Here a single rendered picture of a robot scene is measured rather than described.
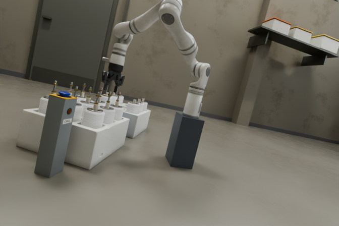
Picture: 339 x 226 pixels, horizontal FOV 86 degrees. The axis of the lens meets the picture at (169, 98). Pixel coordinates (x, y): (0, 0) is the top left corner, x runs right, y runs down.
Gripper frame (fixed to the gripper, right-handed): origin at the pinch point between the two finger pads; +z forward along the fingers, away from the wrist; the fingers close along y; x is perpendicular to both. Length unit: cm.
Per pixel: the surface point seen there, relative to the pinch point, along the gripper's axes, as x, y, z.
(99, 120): -9.2, -11.1, 13.9
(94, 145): -14.3, -15.1, 23.8
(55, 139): -11.3, -30.5, 20.0
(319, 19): -108, 458, -241
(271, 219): -87, 24, 35
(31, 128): 15.1, -27.5, 25.0
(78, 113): 1.7, -14.6, 13.9
